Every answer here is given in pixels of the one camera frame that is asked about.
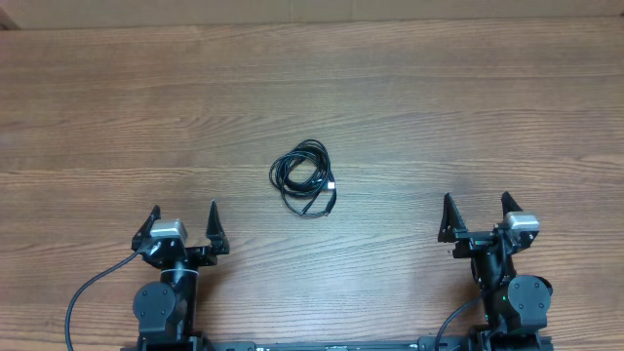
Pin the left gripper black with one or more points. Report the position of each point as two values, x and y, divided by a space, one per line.
205 256

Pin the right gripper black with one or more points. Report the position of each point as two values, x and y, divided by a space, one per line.
470 240

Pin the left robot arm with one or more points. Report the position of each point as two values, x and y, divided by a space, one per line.
166 309

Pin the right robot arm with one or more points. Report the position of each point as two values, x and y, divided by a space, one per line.
515 305

